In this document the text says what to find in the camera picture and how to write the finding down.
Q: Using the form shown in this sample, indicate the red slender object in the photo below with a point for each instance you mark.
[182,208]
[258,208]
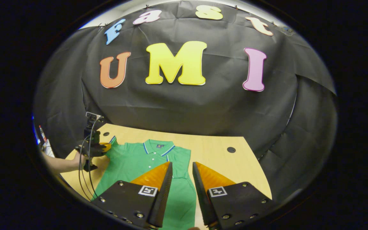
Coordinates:
[42,134]

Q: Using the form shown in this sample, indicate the green T-shirt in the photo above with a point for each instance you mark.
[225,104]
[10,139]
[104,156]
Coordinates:
[133,159]

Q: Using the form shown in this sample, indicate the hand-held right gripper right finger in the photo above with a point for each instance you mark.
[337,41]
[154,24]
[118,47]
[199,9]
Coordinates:
[201,195]

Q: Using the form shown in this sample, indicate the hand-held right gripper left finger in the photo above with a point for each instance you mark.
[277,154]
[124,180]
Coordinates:
[164,195]

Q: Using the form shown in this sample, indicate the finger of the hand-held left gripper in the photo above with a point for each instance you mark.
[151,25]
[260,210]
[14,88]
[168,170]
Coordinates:
[106,147]

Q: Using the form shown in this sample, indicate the black backdrop cloth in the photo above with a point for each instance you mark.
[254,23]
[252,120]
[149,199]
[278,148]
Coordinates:
[203,108]

